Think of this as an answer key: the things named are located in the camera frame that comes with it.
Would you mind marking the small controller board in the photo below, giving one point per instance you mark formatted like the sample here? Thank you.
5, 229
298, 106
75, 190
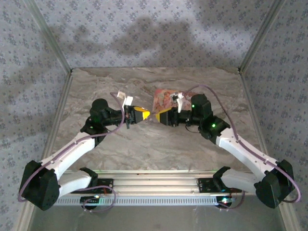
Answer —
90, 199
225, 201

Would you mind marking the aluminium frame bar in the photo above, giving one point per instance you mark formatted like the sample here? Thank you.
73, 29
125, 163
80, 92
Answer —
48, 33
57, 113
250, 103
262, 31

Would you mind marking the pink illustrated book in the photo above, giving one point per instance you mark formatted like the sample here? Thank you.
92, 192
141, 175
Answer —
162, 101

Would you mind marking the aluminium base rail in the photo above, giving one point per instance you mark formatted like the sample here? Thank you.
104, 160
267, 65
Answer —
156, 181

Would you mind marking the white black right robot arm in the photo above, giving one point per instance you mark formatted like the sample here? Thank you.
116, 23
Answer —
243, 149

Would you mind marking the grey metal panel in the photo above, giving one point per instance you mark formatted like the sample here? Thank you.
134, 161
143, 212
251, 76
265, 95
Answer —
156, 219

